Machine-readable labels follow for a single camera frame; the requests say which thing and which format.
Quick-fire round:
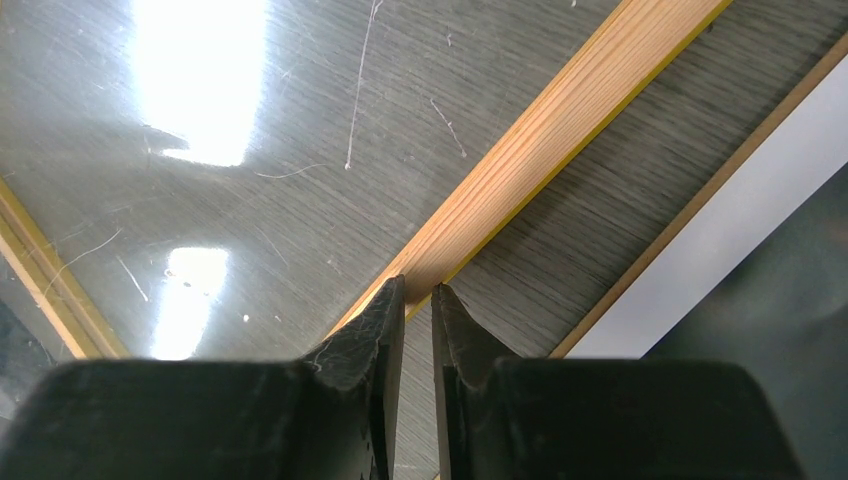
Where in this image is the printed photo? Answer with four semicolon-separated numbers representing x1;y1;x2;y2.
570;60;847;479

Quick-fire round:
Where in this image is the brown backing board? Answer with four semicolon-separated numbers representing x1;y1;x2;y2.
549;35;847;358

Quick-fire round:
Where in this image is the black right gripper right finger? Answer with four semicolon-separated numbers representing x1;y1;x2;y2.
431;284;804;479

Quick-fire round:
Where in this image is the clear acrylic sheet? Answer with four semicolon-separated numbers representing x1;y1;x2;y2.
0;0;624;362

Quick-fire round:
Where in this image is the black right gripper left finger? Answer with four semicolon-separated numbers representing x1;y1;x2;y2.
1;276;405;479

